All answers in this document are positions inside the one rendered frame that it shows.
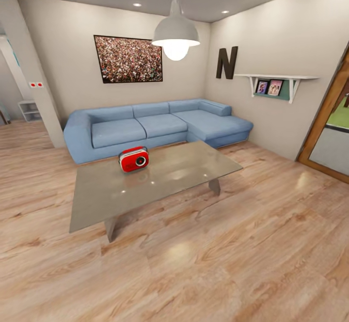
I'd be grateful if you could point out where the radio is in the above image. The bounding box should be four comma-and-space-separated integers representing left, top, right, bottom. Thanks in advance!
119, 146, 149, 172

